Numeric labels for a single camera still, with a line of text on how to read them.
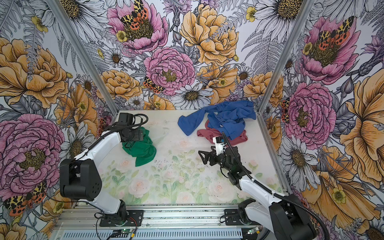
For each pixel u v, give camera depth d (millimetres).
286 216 410
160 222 732
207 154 730
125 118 715
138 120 794
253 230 715
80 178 448
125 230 714
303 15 742
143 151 934
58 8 718
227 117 1120
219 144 733
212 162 743
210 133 1020
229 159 653
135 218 738
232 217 734
